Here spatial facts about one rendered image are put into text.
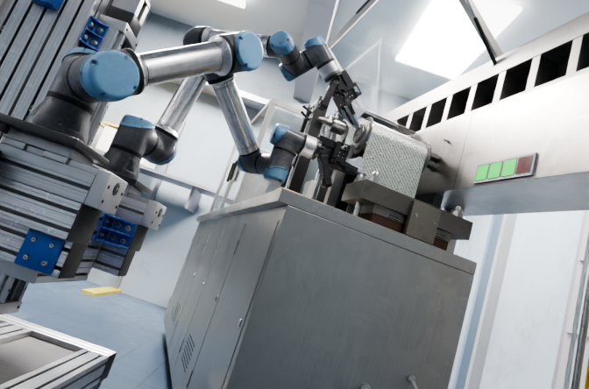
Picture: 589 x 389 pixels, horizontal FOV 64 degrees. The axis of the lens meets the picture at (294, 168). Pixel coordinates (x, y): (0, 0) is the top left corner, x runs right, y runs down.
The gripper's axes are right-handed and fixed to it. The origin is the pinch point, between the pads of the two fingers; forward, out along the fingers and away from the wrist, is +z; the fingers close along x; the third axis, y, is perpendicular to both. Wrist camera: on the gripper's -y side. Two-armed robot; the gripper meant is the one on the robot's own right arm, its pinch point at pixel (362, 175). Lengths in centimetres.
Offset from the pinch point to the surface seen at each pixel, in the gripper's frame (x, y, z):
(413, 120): 39, 45, 32
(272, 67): 357, 178, -3
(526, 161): -43, 10, 29
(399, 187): -0.3, 1.1, 14.6
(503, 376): 153, -59, 213
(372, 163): -0.3, 5.3, 2.0
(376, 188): -20.0, -7.8, -2.4
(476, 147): -16.7, 19.8, 30.1
